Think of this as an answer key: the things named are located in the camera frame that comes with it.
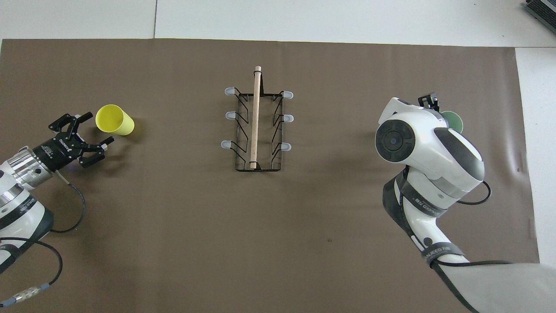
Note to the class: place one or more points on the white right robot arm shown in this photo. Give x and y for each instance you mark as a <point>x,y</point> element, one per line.
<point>434,148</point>

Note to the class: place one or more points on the pale green plastic cup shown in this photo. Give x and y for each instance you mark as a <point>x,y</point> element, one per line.
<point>454,120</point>

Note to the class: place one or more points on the yellow plastic cup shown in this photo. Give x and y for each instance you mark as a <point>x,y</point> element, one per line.
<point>114,120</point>

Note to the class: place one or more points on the grey ribbed device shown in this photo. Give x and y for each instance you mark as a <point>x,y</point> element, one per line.
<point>543,9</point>

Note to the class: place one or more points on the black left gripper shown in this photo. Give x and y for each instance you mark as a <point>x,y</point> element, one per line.
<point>61,150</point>

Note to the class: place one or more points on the brown paper table mat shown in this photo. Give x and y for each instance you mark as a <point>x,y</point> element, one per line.
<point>217,226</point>

